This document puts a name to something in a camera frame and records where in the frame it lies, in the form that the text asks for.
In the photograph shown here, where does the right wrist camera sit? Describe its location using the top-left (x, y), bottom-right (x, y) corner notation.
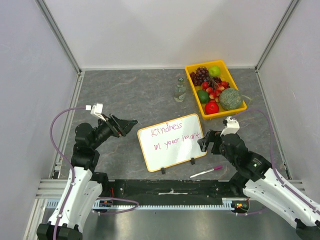
top-left (220, 116), bottom-right (240, 136)

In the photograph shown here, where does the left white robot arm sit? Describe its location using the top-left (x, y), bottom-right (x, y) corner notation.
top-left (36, 114), bottom-right (138, 240)

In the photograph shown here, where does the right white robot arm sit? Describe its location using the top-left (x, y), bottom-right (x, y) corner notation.
top-left (197, 130), bottom-right (320, 240)

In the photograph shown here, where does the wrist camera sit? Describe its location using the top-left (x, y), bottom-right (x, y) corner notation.
top-left (220, 116), bottom-right (240, 136)
top-left (85, 103), bottom-right (106, 122)

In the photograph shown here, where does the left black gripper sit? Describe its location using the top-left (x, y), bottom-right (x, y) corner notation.
top-left (90, 113), bottom-right (138, 149)

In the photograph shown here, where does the green apple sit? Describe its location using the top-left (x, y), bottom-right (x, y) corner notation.
top-left (208, 65), bottom-right (221, 77)

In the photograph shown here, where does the magenta marker cap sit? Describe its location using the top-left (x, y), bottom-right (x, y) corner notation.
top-left (213, 165), bottom-right (223, 171)

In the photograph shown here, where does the red cherry bunch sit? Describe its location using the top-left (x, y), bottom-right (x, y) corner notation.
top-left (201, 77), bottom-right (230, 103)

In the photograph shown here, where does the yellow framed whiteboard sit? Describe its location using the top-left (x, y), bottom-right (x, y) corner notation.
top-left (137, 113), bottom-right (207, 173)

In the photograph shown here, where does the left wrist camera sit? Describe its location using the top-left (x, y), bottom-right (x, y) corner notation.
top-left (85, 103), bottom-right (106, 122)

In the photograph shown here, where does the green avocado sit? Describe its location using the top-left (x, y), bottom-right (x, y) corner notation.
top-left (197, 89), bottom-right (210, 104)

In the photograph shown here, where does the red apple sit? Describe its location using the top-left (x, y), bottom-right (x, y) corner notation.
top-left (204, 101), bottom-right (220, 115)

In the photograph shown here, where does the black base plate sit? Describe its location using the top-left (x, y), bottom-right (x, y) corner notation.
top-left (100, 179), bottom-right (245, 199)

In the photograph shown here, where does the white slotted cable duct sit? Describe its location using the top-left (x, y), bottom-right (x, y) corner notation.
top-left (46, 197), bottom-right (251, 210)

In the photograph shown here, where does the green netted melon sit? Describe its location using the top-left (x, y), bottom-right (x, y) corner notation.
top-left (219, 88), bottom-right (243, 111)

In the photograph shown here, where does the purple grape bunch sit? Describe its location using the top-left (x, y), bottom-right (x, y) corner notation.
top-left (190, 66), bottom-right (210, 87)

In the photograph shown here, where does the clear glass bottle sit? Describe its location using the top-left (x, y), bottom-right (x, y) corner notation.
top-left (174, 77), bottom-right (186, 102)

